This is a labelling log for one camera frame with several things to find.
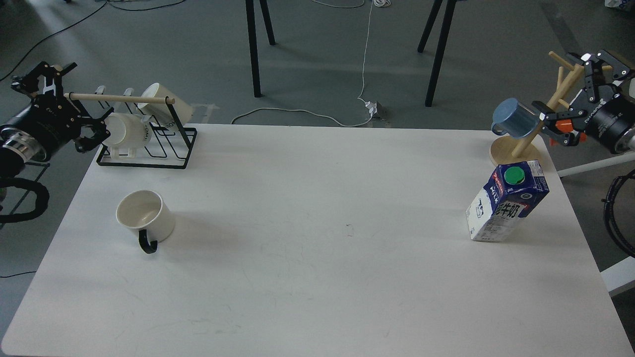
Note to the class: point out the white mug black handle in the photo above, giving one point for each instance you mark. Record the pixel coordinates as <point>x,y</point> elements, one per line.
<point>146,215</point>

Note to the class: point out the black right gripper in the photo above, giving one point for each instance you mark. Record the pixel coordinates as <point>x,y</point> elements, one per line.
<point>610,121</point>

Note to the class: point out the cream mug on rack back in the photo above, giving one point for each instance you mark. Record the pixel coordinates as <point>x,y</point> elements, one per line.
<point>161,112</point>

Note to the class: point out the wooden mug tree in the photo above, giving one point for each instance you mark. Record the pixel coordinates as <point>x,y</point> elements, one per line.
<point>507,150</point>

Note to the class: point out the blue mug on tree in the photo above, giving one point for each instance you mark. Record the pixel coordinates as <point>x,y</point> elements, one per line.
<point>513,118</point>

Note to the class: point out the white mug on rack front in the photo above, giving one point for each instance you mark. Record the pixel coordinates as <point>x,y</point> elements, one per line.
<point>127,133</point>

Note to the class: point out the blue milk carton green cap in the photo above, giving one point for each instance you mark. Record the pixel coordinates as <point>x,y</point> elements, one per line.
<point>510,195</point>

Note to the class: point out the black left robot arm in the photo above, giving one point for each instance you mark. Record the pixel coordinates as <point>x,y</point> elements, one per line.
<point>43,84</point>

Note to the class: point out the white power adapter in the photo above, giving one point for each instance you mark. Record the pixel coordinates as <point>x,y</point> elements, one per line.
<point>376,110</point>

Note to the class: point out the white chair base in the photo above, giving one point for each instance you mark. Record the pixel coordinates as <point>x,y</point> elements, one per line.
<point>601,164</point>

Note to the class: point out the black table leg left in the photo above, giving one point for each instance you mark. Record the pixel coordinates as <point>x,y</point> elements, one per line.
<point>252,40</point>

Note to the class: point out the orange mug on tree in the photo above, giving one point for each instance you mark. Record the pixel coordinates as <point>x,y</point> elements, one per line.
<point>564,125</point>

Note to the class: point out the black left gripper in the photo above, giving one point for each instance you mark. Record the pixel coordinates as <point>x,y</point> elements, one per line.
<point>47,121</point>

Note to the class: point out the black wire mug rack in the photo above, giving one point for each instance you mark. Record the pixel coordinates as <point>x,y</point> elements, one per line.
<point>166,149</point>

